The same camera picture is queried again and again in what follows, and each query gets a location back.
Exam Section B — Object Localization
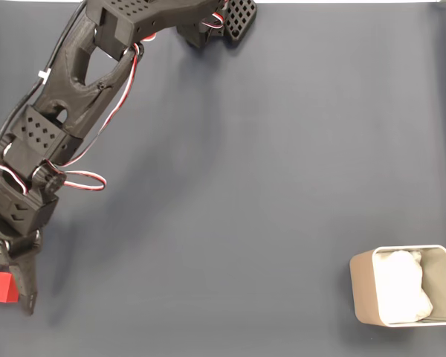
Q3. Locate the beige square box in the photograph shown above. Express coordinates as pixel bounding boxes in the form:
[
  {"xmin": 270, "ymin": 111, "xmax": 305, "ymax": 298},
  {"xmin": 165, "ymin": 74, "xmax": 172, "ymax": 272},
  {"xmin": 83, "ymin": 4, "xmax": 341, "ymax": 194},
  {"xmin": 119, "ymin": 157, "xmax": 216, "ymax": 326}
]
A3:
[{"xmin": 349, "ymin": 244, "xmax": 446, "ymax": 328}]

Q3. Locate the white crumpled tissue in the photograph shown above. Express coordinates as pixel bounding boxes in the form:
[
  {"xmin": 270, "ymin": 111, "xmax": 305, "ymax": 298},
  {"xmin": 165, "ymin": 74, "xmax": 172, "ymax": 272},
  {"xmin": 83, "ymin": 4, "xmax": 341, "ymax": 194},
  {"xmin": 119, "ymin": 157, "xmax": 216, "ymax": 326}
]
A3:
[{"xmin": 375, "ymin": 250, "xmax": 434, "ymax": 324}]

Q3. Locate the red white black servo wire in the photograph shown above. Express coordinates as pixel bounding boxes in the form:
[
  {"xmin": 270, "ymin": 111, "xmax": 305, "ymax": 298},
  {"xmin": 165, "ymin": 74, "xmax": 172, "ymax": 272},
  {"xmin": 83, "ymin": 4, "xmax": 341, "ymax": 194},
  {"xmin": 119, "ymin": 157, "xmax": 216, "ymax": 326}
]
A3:
[
  {"xmin": 59, "ymin": 42, "xmax": 145, "ymax": 168},
  {"xmin": 31, "ymin": 159, "xmax": 108, "ymax": 194}
]

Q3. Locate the black camera cable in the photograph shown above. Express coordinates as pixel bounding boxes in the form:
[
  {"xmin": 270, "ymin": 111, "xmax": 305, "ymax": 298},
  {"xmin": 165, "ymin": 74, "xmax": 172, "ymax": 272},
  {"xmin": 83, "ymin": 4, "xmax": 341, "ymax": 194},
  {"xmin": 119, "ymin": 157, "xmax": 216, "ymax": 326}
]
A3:
[{"xmin": 0, "ymin": 0, "xmax": 88, "ymax": 157}]

